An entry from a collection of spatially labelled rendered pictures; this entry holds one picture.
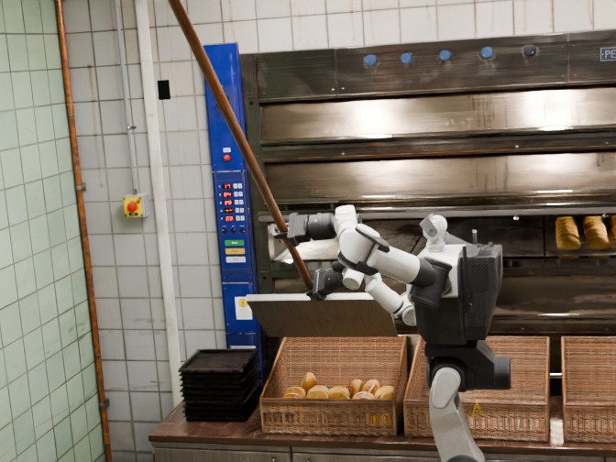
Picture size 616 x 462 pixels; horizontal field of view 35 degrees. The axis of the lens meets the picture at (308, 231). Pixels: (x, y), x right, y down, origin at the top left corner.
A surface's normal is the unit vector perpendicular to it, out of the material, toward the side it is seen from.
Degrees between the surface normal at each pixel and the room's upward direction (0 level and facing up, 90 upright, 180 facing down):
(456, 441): 90
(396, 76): 90
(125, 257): 90
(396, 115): 70
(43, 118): 90
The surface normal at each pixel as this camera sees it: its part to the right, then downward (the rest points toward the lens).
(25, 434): 0.97, -0.02
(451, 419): -0.02, 0.56
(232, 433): -0.07, -0.98
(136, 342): -0.23, 0.19
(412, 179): -0.24, -0.15
